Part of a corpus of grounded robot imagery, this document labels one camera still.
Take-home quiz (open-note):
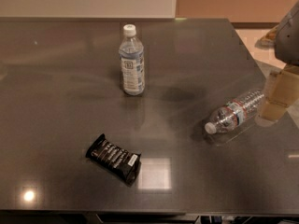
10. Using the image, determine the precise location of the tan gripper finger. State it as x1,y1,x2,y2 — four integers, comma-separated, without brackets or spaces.
255,64,299,123

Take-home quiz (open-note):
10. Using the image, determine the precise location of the blue label plastic water bottle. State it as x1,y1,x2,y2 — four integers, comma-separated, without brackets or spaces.
119,24,145,96

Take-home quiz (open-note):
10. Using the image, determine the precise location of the clear bottle with red label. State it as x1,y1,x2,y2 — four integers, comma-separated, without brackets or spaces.
204,89,263,134

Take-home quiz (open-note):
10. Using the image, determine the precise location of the black rxbar chocolate wrapper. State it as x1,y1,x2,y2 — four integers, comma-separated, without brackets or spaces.
86,133,141,186

